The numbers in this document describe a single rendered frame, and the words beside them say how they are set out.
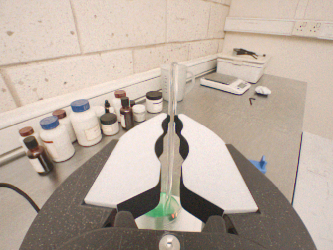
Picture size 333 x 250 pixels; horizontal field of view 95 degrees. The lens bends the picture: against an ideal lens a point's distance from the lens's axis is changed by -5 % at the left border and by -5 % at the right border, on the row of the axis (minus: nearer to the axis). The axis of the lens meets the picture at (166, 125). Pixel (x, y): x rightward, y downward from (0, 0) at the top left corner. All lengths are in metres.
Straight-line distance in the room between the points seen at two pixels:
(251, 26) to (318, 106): 0.77
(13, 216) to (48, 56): 0.42
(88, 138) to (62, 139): 0.07
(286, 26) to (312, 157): 1.01
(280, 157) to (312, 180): 0.09
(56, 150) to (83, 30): 0.39
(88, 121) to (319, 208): 0.59
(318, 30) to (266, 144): 0.98
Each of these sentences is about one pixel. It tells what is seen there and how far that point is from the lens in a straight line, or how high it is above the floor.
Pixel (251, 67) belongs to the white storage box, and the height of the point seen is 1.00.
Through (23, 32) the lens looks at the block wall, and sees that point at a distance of 0.60.
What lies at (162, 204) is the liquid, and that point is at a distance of 0.23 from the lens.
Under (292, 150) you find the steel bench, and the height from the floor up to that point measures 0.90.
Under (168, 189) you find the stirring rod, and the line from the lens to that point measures 0.18.
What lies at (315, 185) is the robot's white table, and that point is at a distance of 0.55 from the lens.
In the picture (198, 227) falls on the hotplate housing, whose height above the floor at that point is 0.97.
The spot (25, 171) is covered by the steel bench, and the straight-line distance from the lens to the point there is 0.55.
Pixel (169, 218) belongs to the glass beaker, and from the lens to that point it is 0.18.
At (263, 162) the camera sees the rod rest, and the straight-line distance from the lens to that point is 0.48.
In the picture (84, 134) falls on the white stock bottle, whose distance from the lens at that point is 0.51.
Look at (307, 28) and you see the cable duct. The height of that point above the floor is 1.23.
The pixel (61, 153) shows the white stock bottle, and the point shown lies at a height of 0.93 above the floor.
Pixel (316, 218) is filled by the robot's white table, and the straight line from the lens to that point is 0.47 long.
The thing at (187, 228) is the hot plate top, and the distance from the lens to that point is 0.26.
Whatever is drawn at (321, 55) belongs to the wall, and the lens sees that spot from 1.51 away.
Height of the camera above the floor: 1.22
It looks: 33 degrees down
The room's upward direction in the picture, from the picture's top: 1 degrees clockwise
